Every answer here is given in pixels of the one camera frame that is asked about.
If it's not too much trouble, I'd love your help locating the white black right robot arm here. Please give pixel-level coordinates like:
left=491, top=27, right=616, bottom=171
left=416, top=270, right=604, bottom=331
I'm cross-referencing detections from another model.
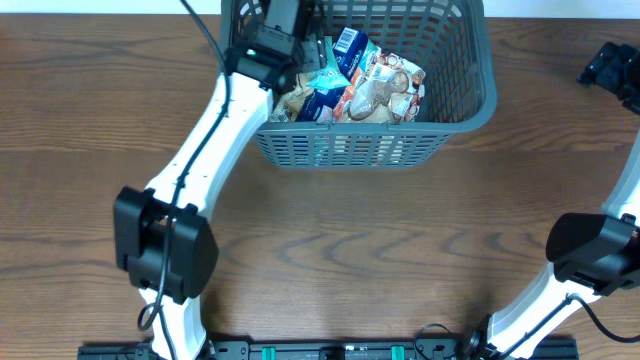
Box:
left=464, top=146, right=639, bottom=359

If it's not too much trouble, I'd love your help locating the colourful Kleenex tissue multipack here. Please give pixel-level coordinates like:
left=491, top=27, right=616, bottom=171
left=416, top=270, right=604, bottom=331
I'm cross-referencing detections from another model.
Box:
left=295, top=27, right=380, bottom=123

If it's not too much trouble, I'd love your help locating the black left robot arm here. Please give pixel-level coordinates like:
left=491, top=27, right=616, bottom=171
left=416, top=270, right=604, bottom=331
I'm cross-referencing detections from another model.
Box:
left=113, top=0, right=326, bottom=359

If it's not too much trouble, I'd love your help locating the beige brown Pan snack bag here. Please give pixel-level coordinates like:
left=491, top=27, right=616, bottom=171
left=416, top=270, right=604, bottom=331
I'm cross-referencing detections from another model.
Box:
left=332, top=51, right=426, bottom=124

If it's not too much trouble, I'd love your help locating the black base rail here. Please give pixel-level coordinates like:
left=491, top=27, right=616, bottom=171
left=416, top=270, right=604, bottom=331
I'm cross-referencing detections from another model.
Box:
left=77, top=335, right=580, bottom=360

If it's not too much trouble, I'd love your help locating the grey plastic basket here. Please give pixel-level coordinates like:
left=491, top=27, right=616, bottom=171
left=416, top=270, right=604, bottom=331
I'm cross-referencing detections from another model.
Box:
left=215, top=0, right=499, bottom=171

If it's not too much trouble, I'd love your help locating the light blue wipes packet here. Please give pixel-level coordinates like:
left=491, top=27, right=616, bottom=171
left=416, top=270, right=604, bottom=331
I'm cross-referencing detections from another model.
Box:
left=306, top=36, right=350, bottom=91

